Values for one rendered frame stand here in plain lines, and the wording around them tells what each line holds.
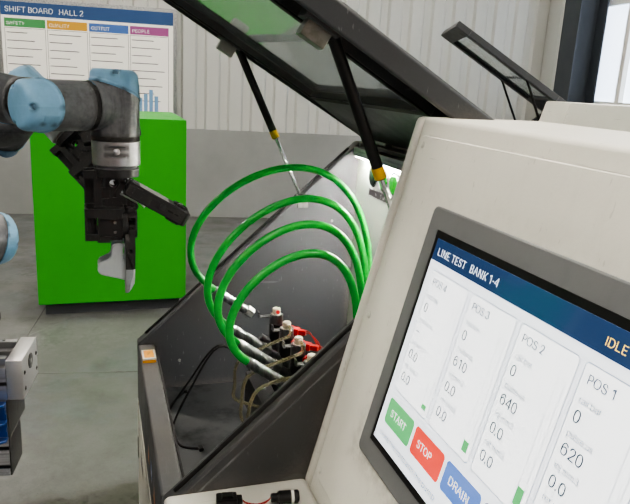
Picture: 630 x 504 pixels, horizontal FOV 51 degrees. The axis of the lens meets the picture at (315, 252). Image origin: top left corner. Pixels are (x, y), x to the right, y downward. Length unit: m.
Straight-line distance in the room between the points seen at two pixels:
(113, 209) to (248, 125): 6.64
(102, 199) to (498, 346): 0.68
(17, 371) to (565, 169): 1.19
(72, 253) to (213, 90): 3.57
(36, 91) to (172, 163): 3.49
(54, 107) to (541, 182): 0.66
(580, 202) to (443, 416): 0.28
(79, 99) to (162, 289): 3.68
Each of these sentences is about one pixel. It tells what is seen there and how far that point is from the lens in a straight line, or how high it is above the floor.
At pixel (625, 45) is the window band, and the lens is 7.24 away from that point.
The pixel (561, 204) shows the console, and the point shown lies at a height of 1.49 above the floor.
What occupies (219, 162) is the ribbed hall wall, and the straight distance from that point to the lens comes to 7.68.
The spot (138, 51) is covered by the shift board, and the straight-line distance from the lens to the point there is 7.60.
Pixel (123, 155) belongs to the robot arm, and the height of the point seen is 1.46.
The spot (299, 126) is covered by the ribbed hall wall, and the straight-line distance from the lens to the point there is 7.74.
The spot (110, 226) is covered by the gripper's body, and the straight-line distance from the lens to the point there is 1.11.
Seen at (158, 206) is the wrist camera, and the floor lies 1.38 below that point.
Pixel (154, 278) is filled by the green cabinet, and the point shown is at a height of 0.23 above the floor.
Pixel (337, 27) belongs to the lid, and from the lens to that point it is 0.92.
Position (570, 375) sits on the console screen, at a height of 1.35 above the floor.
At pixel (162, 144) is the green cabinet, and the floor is 1.14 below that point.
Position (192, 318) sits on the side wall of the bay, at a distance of 1.66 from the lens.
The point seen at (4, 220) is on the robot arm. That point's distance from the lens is 1.64.
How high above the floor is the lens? 1.59
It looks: 14 degrees down
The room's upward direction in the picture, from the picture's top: 3 degrees clockwise
